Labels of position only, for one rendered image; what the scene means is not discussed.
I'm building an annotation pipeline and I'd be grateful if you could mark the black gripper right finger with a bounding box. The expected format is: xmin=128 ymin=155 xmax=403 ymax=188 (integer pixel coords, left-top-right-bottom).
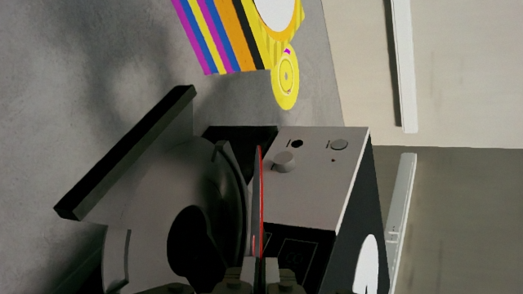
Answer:
xmin=261 ymin=257 xmax=359 ymax=294

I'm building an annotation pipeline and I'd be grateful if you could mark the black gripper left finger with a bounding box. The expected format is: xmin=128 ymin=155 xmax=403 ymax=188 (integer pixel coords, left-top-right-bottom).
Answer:
xmin=134 ymin=256 xmax=260 ymax=294

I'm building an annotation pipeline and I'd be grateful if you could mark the black rectangular box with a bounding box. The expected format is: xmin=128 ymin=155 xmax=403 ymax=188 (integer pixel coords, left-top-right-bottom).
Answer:
xmin=77 ymin=126 xmax=279 ymax=294

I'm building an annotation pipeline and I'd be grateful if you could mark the red cd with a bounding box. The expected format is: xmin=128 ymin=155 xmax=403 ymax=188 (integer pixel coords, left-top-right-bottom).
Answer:
xmin=250 ymin=145 xmax=263 ymax=294

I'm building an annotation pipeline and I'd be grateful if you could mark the white disc with centre hole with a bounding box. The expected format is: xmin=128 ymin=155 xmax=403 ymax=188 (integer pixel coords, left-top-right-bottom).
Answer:
xmin=352 ymin=234 xmax=378 ymax=294
xmin=253 ymin=0 xmax=294 ymax=32

